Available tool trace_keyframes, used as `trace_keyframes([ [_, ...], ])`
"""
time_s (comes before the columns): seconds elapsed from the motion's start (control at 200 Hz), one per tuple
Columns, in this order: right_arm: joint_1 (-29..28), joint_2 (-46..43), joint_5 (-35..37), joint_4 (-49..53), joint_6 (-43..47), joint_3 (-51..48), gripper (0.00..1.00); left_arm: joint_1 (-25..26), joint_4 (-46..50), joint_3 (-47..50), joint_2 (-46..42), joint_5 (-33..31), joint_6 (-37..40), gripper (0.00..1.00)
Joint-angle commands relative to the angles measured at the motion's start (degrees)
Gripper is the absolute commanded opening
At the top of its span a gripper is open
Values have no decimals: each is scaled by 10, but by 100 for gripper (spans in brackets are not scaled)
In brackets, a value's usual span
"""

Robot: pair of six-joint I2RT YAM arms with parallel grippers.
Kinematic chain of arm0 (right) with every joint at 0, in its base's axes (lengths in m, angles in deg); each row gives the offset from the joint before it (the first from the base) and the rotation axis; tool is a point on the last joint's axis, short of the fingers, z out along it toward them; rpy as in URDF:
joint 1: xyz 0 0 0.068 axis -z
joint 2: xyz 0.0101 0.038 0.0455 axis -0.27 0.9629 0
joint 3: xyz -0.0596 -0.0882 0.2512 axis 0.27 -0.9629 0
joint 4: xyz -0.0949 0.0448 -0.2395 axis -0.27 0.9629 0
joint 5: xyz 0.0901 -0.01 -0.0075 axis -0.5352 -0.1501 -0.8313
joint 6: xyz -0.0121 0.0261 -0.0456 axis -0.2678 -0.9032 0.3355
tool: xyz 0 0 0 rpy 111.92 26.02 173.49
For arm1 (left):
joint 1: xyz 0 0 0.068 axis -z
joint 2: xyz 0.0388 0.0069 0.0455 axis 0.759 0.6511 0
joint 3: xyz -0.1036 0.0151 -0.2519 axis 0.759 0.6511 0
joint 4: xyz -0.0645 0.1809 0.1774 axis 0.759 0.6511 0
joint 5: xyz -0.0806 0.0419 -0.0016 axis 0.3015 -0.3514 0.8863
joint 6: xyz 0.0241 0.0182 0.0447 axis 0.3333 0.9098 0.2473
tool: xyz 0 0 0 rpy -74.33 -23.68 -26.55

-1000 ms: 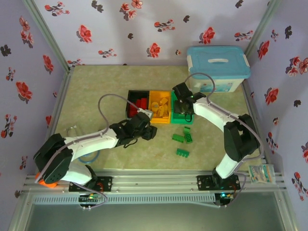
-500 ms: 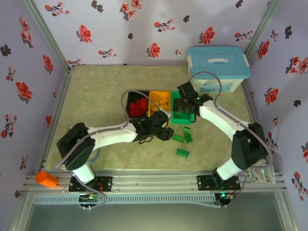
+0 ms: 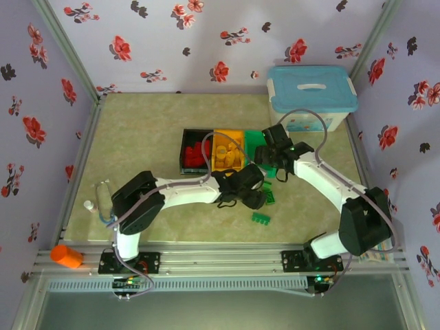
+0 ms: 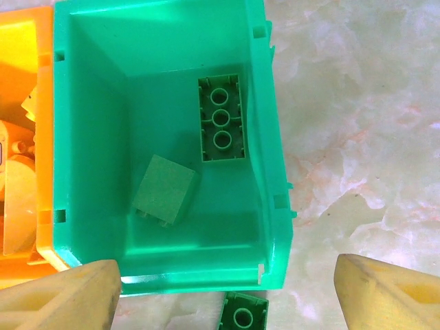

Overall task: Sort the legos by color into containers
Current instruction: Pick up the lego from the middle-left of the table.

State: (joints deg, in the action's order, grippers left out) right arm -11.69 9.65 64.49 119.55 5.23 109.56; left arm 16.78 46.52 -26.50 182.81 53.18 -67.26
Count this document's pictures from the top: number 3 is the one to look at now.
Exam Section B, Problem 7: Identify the green plastic bin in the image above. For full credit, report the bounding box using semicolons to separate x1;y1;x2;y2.
243;129;278;180

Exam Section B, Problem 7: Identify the yellow plastic bin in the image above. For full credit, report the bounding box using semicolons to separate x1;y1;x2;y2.
212;129;247;173

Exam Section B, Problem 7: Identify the black plastic bin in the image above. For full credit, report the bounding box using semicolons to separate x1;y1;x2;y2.
179;128;216;175

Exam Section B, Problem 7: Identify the white storage box blue lid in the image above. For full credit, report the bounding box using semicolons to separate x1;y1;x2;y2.
267;65;360;134

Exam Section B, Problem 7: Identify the clear bag of packets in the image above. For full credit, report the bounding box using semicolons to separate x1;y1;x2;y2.
360;240;395;264

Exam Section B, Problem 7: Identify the orange cylinder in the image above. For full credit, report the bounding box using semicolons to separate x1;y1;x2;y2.
50;244;85;270

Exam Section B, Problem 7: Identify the grey left arm cable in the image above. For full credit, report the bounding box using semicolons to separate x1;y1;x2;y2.
111;132;250;300

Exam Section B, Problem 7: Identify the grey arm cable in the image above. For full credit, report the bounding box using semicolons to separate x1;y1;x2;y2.
276;108;399;298
111;132;250;300

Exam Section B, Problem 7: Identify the grey right arm cable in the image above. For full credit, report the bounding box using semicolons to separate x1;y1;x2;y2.
276;108;399;298

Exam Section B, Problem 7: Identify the aluminium front rail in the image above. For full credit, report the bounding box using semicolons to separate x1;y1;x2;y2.
32;244;410;278

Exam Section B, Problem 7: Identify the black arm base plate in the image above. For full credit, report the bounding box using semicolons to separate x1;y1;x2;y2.
280;250;344;273
98;251;162;275

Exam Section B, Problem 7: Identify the grey slotted cable duct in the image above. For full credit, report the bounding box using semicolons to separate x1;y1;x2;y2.
46;276;310;294

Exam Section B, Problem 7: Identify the aluminium corner post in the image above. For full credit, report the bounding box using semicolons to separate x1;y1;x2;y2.
30;0;107;104
349;0;404;80

